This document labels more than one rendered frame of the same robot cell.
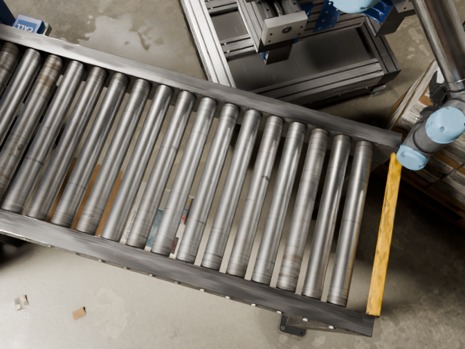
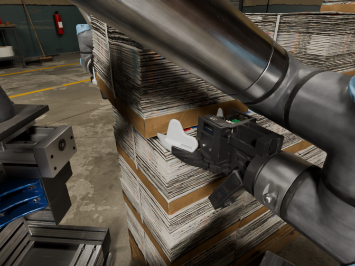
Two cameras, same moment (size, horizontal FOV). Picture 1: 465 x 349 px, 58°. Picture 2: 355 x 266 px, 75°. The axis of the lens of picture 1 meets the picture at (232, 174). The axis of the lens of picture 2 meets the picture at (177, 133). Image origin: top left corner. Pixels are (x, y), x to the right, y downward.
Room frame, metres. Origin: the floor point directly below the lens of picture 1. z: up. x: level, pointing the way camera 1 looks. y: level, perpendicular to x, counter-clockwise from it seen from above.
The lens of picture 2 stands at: (0.56, -0.22, 1.06)
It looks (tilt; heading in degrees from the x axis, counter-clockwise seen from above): 27 degrees down; 303
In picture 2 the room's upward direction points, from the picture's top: straight up
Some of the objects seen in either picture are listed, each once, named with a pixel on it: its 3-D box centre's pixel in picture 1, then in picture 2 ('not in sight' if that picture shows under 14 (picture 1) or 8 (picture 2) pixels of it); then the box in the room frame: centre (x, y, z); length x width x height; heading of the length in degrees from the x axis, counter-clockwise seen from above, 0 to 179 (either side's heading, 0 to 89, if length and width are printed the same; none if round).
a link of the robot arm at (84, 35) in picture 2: not in sight; (90, 38); (1.43, -0.89, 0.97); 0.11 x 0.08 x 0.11; 2
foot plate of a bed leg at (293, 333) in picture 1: (294, 320); not in sight; (0.06, -0.37, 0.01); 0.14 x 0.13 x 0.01; 176
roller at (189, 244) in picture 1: (210, 179); not in sight; (0.34, 0.06, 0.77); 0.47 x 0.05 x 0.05; 176
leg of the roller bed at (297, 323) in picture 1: (313, 321); not in sight; (0.06, -0.37, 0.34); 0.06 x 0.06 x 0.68; 86
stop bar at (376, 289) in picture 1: (386, 230); not in sight; (0.29, -0.41, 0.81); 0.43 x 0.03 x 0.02; 176
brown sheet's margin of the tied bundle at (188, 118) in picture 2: not in sight; (185, 104); (0.85, -0.69, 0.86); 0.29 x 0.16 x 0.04; 64
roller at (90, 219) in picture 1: (116, 154); not in sight; (0.36, 0.32, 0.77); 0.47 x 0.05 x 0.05; 176
